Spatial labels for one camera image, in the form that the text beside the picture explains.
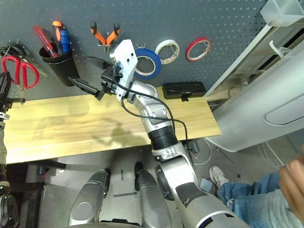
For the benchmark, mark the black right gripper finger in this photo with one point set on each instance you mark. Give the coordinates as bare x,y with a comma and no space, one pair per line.
85,85
102,63

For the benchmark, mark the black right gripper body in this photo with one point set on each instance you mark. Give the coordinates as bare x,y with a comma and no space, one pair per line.
110,79

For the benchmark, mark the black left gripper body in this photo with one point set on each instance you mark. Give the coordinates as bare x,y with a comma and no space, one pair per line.
4,103

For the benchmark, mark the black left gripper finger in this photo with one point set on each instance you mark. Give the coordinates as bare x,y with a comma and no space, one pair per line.
4,83

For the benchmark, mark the orange black pliers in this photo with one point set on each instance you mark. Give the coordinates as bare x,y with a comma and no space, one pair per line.
97,34

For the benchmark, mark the blue tape roll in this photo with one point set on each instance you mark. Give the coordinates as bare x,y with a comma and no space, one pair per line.
158,65

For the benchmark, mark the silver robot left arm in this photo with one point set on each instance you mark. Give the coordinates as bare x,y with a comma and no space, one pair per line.
7,209

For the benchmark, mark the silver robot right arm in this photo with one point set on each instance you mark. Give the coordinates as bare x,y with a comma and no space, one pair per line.
166,142

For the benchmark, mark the dark grey pegboard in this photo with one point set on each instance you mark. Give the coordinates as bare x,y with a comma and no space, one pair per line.
166,19

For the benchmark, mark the bystander hand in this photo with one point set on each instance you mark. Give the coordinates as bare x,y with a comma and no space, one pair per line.
294,183

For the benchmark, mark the black cup holder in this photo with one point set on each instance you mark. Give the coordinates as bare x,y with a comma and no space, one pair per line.
61,71

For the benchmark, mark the small metal peg hook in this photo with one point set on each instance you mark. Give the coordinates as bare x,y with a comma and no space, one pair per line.
141,45

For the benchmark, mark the orange black screwdriver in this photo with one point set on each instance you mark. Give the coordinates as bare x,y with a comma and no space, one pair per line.
57,33

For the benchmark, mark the white tape roll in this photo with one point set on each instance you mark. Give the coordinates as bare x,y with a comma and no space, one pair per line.
166,42

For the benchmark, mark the black tool case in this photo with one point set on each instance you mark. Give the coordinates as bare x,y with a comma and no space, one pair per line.
185,91

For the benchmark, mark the red tape roll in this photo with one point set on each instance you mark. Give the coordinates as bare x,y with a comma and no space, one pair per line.
187,53

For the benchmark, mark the silver robot left leg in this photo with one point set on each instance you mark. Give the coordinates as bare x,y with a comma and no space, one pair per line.
90,197

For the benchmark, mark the silver robot leg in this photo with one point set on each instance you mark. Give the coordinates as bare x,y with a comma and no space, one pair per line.
90,197
154,202

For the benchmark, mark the white shelving unit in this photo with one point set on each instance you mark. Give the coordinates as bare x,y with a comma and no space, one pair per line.
237,60

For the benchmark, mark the silver robot right leg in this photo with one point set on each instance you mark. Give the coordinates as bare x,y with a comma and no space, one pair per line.
154,202

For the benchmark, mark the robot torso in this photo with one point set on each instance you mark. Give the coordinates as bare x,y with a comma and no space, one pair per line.
118,225

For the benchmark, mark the white sneaker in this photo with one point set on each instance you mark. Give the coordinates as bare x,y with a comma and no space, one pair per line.
218,175

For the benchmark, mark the large white machine housing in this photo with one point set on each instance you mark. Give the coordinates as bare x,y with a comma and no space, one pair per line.
249,123

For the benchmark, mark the white plastic hook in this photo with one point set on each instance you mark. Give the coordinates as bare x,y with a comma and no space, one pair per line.
274,50

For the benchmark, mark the translucent plastic bin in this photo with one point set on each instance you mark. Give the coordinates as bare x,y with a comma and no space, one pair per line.
280,12

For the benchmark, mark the blue jeans leg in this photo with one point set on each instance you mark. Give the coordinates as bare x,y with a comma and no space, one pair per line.
256,204

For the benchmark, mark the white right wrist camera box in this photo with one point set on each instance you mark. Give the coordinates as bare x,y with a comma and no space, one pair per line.
126,57

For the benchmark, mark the black table bracket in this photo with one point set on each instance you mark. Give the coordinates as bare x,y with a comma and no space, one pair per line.
51,168

